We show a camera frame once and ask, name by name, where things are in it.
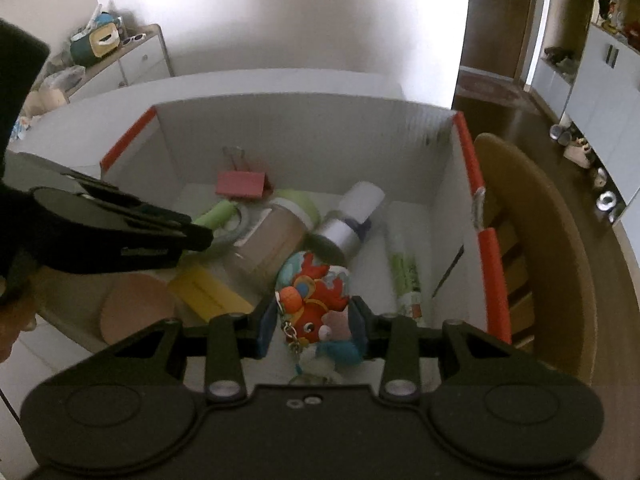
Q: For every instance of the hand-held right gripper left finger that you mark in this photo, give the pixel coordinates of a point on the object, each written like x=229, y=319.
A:
x=266, y=332

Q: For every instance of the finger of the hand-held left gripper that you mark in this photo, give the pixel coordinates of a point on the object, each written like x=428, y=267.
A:
x=190, y=240
x=150, y=212

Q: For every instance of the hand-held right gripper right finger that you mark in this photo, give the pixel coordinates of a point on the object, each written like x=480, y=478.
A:
x=359, y=330

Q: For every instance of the green toy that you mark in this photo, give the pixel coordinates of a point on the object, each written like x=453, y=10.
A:
x=215, y=214

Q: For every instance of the white correction tape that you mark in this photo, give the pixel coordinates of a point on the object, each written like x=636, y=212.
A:
x=237, y=222

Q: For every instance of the yellow box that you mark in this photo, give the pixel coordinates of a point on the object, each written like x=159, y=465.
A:
x=210, y=295

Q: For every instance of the pink binder clip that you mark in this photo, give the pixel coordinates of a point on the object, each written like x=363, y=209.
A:
x=240, y=184

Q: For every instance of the green white tube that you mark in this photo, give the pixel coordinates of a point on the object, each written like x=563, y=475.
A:
x=406, y=270

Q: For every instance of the brown bottle green cap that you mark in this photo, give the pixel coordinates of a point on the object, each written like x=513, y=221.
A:
x=270, y=245

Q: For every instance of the pink round disc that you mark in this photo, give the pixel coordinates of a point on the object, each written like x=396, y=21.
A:
x=135, y=310

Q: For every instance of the white bottle silver cap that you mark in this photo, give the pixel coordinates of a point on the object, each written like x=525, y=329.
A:
x=342, y=232

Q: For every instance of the red cardboard box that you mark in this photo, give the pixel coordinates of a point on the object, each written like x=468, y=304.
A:
x=300, y=145

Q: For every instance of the person's left hand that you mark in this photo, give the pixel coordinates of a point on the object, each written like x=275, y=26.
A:
x=15, y=335

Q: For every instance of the white blue plastic bag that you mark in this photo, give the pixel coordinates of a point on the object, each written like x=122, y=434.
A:
x=25, y=127

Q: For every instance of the clear plastic bag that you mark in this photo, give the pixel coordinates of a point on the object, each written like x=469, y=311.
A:
x=62, y=79

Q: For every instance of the teal tissue box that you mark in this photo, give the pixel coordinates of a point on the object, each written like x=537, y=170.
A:
x=92, y=50

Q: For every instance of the crumpled plastic bag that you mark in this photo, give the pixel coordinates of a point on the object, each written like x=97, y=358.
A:
x=100, y=20

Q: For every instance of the white wooden sideboard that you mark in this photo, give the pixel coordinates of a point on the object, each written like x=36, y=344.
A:
x=140, y=65

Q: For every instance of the white sunglasses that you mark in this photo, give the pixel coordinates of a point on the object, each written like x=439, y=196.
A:
x=134, y=38

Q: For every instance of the wooden chair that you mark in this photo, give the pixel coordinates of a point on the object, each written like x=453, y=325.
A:
x=550, y=210

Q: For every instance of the patterned doormat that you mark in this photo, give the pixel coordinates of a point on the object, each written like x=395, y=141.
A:
x=487, y=87

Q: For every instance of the grey slipper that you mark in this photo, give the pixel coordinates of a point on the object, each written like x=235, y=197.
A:
x=560, y=132

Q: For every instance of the beige sandal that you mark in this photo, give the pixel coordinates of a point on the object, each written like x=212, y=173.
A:
x=579, y=152

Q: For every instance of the brown door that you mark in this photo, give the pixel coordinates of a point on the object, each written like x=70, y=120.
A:
x=495, y=25

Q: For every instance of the dark shoes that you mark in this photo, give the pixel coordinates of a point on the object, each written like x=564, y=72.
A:
x=561, y=62

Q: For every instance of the row of shelf figurines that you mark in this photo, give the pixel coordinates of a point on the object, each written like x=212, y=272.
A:
x=617, y=10

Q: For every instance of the white wall cabinet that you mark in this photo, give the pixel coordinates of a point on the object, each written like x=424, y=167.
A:
x=600, y=100

